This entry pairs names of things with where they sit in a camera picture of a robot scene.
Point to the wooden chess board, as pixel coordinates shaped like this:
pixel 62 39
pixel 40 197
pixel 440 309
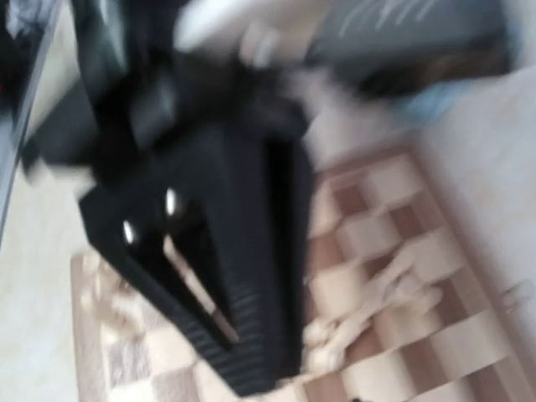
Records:
pixel 368 209

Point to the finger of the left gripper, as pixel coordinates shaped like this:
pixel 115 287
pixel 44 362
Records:
pixel 236 341
pixel 258 208

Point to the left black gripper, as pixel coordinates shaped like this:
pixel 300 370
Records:
pixel 171 127

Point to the white chess piece pile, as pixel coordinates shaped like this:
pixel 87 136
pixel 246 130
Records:
pixel 325 340

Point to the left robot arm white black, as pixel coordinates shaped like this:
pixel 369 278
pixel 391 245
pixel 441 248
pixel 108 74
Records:
pixel 380 48

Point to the light blue mug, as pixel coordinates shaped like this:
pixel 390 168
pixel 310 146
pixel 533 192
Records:
pixel 429 104

